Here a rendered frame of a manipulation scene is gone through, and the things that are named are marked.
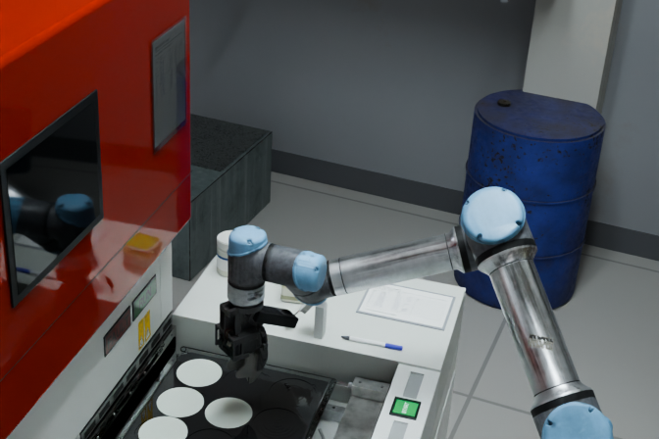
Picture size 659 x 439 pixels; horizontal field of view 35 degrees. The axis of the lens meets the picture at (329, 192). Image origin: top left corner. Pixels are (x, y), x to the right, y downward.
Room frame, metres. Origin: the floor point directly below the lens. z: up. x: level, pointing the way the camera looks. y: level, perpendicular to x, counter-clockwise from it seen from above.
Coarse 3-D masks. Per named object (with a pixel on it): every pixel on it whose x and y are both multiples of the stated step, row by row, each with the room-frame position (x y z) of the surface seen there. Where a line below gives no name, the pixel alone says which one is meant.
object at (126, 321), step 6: (126, 318) 1.78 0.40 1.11; (120, 324) 1.76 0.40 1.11; (126, 324) 1.78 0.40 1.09; (114, 330) 1.73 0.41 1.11; (120, 330) 1.75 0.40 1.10; (108, 336) 1.70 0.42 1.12; (114, 336) 1.73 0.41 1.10; (120, 336) 1.75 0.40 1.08; (108, 342) 1.70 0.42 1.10; (114, 342) 1.73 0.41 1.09; (108, 348) 1.70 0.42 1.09
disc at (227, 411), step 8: (216, 400) 1.80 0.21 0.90; (224, 400) 1.80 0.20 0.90; (232, 400) 1.80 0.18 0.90; (240, 400) 1.80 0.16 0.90; (208, 408) 1.77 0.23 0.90; (216, 408) 1.77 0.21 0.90; (224, 408) 1.77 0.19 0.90; (232, 408) 1.78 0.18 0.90; (240, 408) 1.78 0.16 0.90; (248, 408) 1.78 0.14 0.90; (208, 416) 1.74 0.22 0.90; (216, 416) 1.74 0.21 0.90; (224, 416) 1.75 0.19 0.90; (232, 416) 1.75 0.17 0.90; (240, 416) 1.75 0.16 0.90; (248, 416) 1.75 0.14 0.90; (216, 424) 1.72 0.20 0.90; (224, 424) 1.72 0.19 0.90; (232, 424) 1.72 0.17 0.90; (240, 424) 1.72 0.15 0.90
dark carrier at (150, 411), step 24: (216, 360) 1.94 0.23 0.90; (168, 384) 1.84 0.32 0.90; (216, 384) 1.85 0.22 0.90; (240, 384) 1.86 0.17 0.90; (264, 384) 1.86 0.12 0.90; (288, 384) 1.87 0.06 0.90; (312, 384) 1.87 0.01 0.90; (144, 408) 1.76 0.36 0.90; (264, 408) 1.78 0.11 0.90; (288, 408) 1.79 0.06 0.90; (312, 408) 1.79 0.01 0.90; (192, 432) 1.69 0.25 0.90; (216, 432) 1.70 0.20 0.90; (240, 432) 1.70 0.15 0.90; (264, 432) 1.70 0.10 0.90; (288, 432) 1.71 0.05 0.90
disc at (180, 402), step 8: (168, 392) 1.81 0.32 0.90; (176, 392) 1.82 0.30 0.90; (184, 392) 1.82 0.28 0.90; (192, 392) 1.82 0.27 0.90; (160, 400) 1.79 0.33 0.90; (168, 400) 1.79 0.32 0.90; (176, 400) 1.79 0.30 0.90; (184, 400) 1.79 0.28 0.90; (192, 400) 1.79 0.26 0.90; (200, 400) 1.79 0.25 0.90; (160, 408) 1.76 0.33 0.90; (168, 408) 1.76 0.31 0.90; (176, 408) 1.76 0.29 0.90; (184, 408) 1.77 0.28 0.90; (192, 408) 1.77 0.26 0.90; (200, 408) 1.77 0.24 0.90; (176, 416) 1.74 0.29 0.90
